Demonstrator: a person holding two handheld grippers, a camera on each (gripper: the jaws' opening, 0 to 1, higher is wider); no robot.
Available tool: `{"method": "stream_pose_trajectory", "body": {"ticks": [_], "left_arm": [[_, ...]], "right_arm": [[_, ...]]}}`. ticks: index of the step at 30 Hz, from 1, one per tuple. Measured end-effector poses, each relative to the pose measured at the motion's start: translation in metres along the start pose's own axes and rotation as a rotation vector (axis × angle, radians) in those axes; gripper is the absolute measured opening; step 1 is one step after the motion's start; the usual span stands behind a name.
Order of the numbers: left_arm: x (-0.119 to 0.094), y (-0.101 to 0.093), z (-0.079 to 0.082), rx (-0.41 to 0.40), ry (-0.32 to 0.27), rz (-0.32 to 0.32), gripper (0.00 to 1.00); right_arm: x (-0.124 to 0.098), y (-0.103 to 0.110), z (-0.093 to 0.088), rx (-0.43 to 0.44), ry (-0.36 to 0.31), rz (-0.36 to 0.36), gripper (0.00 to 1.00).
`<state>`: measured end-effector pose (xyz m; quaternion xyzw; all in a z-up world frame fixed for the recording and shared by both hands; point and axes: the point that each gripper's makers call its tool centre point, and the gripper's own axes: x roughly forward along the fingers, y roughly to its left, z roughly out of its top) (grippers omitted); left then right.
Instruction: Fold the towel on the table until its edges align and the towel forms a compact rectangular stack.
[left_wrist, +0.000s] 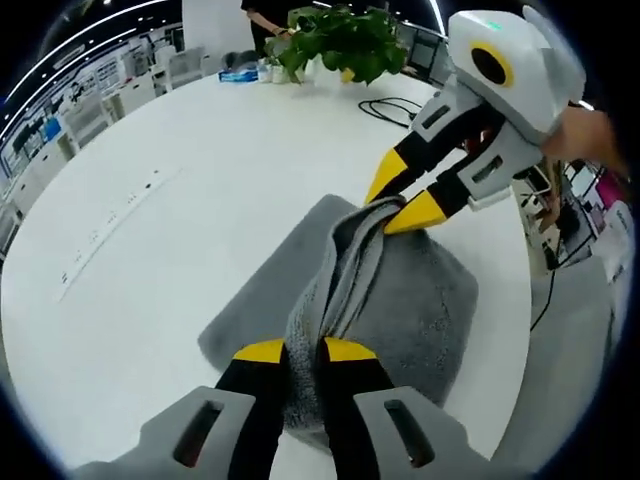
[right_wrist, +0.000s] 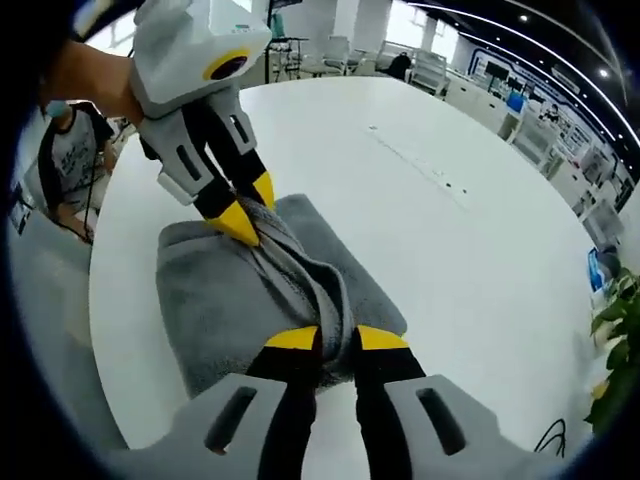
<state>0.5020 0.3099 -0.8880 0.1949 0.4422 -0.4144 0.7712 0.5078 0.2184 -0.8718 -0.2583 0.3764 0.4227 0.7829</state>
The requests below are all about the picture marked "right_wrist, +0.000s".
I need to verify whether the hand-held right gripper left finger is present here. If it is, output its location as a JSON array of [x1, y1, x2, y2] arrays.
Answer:
[[107, 324, 321, 480]]

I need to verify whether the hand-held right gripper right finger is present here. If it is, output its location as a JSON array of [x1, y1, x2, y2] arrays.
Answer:
[[352, 324, 531, 480]]

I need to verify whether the grey towel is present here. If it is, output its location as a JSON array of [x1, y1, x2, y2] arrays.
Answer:
[[154, 192, 409, 401]]

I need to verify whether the white table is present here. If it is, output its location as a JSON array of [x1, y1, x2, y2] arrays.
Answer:
[[88, 74, 609, 451]]

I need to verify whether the black office chair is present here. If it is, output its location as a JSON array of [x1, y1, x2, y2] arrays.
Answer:
[[388, 52, 414, 80]]

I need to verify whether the green potted plant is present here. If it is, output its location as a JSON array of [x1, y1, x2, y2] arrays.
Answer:
[[584, 267, 640, 436]]

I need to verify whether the blue tissue pack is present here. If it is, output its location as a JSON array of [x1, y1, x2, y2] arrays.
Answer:
[[585, 246, 609, 296]]

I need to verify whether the coiled black cable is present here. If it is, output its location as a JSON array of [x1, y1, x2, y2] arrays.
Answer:
[[532, 418, 571, 457]]

